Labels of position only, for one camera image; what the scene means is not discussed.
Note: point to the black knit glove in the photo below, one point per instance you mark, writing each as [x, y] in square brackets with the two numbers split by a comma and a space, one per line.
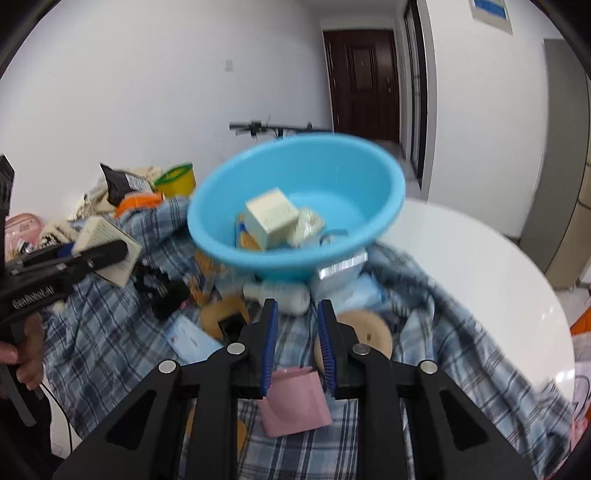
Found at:
[166, 295]

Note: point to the white textured packet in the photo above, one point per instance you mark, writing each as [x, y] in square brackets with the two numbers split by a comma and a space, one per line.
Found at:
[307, 226]

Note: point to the orange tissue pack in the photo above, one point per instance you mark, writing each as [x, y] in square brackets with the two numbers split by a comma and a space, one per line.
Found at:
[138, 203]

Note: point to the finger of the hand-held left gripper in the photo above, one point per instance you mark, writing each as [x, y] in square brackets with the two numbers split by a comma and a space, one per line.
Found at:
[60, 251]
[101, 258]

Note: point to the cream carton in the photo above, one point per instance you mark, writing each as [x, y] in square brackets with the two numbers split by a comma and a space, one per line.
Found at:
[99, 230]

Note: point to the black rectangular box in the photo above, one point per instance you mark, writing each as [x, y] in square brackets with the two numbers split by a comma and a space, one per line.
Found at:
[231, 327]

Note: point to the cream cube cardboard box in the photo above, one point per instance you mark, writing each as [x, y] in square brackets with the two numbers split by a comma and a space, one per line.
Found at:
[270, 217]

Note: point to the yellow and blue box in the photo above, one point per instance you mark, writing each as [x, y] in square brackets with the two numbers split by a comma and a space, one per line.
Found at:
[244, 237]

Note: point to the yellow bucket with green rim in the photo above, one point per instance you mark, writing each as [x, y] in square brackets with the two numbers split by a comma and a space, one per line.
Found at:
[178, 182]

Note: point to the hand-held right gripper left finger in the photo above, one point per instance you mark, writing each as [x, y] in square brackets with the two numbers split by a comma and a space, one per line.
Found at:
[270, 332]

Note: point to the white plastic bottle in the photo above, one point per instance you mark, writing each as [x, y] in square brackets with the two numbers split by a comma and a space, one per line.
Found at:
[281, 295]

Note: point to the black framed glass door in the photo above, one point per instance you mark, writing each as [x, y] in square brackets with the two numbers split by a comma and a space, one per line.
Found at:
[415, 92]

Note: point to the dark brown door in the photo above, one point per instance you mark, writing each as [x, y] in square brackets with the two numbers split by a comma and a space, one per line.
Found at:
[362, 83]

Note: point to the beige round slotted disc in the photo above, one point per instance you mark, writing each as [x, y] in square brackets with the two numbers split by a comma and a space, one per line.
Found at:
[364, 327]

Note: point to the light blue wipes pack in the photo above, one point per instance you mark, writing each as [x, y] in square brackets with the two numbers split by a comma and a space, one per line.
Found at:
[369, 290]
[191, 341]

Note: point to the white and black fluffy toy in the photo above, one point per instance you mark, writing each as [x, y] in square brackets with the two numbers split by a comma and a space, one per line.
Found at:
[57, 233]

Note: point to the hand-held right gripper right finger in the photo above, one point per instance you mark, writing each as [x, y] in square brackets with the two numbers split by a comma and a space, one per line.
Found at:
[324, 341]

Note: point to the amber soap box half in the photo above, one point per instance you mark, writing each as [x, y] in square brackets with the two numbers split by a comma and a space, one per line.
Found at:
[212, 314]
[203, 277]

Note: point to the blue plaid shirt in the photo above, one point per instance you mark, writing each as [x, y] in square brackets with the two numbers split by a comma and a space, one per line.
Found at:
[115, 350]

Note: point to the person's left hand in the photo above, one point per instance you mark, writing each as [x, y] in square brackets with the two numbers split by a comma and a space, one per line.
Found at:
[32, 360]

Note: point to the light blue plastic basin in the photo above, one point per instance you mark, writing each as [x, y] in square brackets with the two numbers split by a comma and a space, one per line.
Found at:
[323, 175]

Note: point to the silver blue carton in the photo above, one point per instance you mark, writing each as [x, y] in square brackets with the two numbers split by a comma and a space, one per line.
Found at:
[337, 272]

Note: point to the black bicycle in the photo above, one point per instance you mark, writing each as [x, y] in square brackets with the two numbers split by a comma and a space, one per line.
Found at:
[258, 127]

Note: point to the black snack bag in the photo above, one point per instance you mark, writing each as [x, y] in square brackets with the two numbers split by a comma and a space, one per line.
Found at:
[120, 184]

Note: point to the pink pouch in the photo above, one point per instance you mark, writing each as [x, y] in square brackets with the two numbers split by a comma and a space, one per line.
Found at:
[23, 230]

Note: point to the white and blue wall panel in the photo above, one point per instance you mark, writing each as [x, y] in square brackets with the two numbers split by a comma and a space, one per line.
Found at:
[491, 11]

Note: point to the orange chair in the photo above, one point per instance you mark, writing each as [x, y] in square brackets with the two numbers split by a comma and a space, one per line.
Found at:
[582, 323]

